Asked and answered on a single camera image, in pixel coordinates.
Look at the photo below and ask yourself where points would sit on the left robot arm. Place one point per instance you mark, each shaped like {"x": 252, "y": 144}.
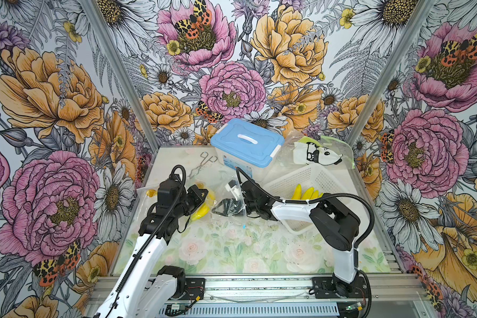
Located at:
{"x": 130, "y": 296}

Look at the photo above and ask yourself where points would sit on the banana with white wrap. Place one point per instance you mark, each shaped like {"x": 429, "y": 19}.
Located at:
{"x": 146, "y": 191}

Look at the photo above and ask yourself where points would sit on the panda zip-top bag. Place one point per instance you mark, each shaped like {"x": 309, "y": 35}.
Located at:
{"x": 327, "y": 151}

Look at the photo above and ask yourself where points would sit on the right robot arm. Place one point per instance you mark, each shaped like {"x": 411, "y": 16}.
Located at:
{"x": 335, "y": 222}

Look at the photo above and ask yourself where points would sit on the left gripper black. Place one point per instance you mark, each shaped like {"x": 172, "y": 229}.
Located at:
{"x": 193, "y": 191}

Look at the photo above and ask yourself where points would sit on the white plastic basket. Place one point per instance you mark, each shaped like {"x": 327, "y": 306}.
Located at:
{"x": 311, "y": 176}

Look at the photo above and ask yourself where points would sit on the metal wire tongs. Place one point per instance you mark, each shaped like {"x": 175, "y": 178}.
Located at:
{"x": 205, "y": 158}

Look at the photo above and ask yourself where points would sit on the blue lid storage box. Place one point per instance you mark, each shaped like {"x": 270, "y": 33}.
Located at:
{"x": 240, "y": 144}

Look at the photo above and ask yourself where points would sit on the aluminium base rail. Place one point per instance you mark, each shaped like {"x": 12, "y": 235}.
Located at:
{"x": 387, "y": 295}

